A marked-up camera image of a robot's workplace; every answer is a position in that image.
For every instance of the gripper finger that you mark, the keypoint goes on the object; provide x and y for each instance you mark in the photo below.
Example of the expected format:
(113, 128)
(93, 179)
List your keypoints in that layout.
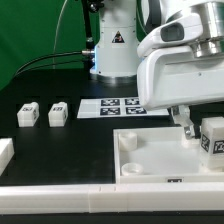
(181, 116)

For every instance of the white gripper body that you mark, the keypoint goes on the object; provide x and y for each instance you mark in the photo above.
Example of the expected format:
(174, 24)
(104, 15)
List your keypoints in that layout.
(169, 74)

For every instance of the white square tabletop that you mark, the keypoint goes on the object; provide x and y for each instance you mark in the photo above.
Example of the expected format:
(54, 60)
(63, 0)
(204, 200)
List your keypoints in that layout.
(159, 155)

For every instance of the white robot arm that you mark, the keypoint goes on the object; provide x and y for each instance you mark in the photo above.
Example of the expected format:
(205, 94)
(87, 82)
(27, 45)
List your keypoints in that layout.
(125, 23)

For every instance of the white sheet with markers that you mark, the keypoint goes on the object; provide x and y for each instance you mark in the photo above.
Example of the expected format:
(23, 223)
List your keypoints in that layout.
(115, 107)

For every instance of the white front fence bar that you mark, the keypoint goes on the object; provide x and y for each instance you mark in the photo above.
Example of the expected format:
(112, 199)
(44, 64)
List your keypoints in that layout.
(97, 198)

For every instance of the white left fence block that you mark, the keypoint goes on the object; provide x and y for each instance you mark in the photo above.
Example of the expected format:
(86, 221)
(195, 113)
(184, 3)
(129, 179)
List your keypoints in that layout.
(6, 153)

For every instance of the black camera pole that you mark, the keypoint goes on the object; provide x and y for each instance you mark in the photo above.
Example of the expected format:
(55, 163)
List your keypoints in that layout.
(90, 6)

